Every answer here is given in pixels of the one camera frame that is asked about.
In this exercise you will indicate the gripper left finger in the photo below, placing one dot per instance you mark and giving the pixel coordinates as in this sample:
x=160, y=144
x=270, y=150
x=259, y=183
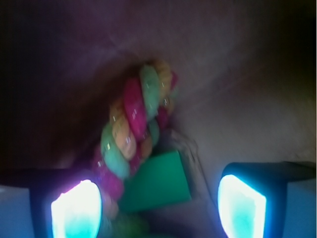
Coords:
x=49, y=203

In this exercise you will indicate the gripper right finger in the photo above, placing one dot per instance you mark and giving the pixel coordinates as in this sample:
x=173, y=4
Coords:
x=268, y=200

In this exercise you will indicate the green rectangular block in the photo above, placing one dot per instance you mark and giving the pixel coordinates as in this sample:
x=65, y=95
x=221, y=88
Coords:
x=159, y=182

